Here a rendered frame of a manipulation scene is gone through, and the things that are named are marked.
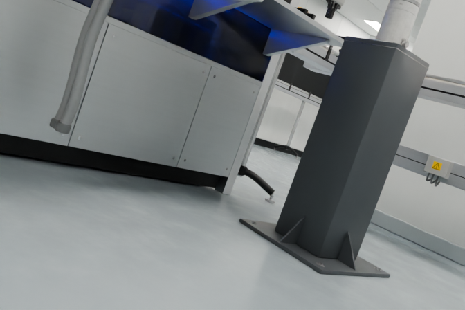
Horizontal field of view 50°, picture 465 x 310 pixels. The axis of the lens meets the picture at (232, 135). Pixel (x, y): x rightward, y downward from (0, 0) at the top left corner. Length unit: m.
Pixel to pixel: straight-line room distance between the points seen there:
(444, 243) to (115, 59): 2.31
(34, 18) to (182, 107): 0.74
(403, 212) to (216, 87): 1.72
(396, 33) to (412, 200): 1.67
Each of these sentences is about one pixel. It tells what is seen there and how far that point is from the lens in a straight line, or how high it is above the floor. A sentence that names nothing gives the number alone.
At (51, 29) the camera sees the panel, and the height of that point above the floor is 0.48.
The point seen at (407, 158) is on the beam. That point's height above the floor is 0.49.
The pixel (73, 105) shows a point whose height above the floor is 0.27.
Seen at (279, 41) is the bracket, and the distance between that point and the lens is 2.43.
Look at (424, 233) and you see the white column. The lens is 3.44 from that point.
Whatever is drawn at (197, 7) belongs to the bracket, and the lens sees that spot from 2.12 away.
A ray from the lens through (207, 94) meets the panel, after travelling 2.28.
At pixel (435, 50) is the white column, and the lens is 3.66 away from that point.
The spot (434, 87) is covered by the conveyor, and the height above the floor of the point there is 0.90.
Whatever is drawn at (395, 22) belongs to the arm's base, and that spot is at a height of 0.96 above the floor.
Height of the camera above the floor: 0.45
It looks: 3 degrees down
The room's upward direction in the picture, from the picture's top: 20 degrees clockwise
